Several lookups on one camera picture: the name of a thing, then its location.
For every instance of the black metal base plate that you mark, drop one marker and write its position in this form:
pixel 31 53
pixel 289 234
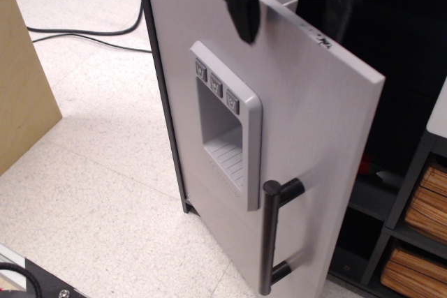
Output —
pixel 51 286

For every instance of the wicker basket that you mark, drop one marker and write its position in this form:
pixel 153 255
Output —
pixel 413 272
pixel 427 208

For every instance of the red toy chili pepper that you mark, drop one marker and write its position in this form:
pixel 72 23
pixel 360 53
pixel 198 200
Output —
pixel 370 165

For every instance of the grey toy fridge door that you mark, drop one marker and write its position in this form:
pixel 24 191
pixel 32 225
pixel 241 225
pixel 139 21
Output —
pixel 318 102

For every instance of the wicker basket lower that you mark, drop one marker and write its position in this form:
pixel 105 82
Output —
pixel 413 272

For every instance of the wicker basket upper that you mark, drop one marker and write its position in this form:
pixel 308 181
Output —
pixel 427 208

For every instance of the grey side shelf unit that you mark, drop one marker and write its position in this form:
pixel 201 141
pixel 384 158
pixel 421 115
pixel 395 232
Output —
pixel 432 144

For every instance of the black door handle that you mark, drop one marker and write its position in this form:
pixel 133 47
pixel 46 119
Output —
pixel 276 195

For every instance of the light wooden panel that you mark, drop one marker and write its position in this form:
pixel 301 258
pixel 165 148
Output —
pixel 28 107

